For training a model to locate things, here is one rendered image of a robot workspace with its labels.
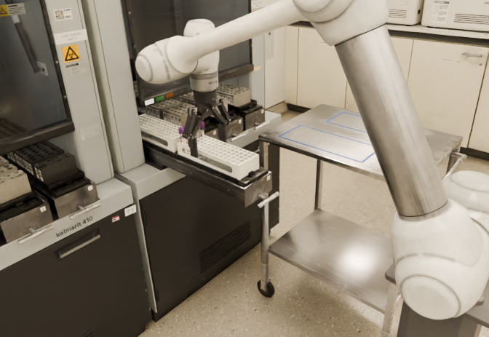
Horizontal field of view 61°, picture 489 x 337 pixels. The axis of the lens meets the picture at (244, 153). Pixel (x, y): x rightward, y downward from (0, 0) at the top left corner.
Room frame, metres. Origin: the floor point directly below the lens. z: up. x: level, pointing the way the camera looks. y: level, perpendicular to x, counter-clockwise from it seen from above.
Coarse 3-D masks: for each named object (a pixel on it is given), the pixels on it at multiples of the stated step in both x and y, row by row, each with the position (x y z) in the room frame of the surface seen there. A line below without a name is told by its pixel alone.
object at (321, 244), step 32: (288, 128) 1.51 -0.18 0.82; (320, 128) 1.50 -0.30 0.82; (352, 128) 1.49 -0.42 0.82; (320, 160) 1.75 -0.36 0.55; (352, 160) 1.22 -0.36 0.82; (320, 192) 1.76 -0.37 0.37; (320, 224) 1.62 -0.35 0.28; (352, 224) 1.61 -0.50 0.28; (288, 256) 1.40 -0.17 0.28; (320, 256) 1.39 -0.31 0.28; (352, 256) 1.38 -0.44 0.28; (384, 256) 1.38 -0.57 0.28; (352, 288) 1.20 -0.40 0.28; (384, 288) 1.19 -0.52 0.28; (384, 320) 1.07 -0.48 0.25
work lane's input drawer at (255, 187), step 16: (144, 144) 1.44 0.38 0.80; (160, 160) 1.37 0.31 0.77; (176, 160) 1.31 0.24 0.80; (192, 160) 1.27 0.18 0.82; (192, 176) 1.25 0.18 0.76; (208, 176) 1.20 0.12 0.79; (224, 176) 1.16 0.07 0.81; (256, 176) 1.14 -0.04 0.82; (224, 192) 1.15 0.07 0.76; (240, 192) 1.10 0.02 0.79; (256, 192) 1.13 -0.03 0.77
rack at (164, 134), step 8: (144, 120) 1.55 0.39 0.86; (152, 120) 1.54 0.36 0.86; (160, 120) 1.54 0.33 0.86; (144, 128) 1.45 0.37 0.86; (152, 128) 1.45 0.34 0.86; (160, 128) 1.45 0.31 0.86; (168, 128) 1.45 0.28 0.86; (176, 128) 1.44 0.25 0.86; (144, 136) 1.46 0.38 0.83; (152, 136) 1.50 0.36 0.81; (160, 136) 1.39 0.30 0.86; (168, 136) 1.38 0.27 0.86; (176, 136) 1.38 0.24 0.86; (160, 144) 1.39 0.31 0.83; (168, 144) 1.36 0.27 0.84; (176, 144) 1.35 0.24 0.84
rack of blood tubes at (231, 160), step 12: (180, 144) 1.31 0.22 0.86; (204, 144) 1.31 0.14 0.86; (216, 144) 1.30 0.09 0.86; (228, 144) 1.29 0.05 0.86; (192, 156) 1.28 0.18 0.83; (204, 156) 1.28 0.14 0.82; (216, 156) 1.20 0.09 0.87; (228, 156) 1.21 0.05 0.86; (240, 156) 1.20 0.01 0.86; (252, 156) 1.19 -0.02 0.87; (216, 168) 1.19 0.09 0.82; (228, 168) 1.22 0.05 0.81; (240, 168) 1.13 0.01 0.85; (252, 168) 1.17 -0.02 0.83
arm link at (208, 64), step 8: (192, 24) 1.25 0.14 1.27; (200, 24) 1.25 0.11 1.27; (208, 24) 1.26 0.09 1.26; (184, 32) 1.27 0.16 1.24; (192, 32) 1.24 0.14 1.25; (200, 32) 1.24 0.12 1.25; (208, 56) 1.23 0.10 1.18; (216, 56) 1.26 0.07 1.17; (200, 64) 1.21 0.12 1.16; (208, 64) 1.23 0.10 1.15; (216, 64) 1.26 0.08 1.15; (192, 72) 1.22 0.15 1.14; (200, 72) 1.24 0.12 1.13; (208, 72) 1.25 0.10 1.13
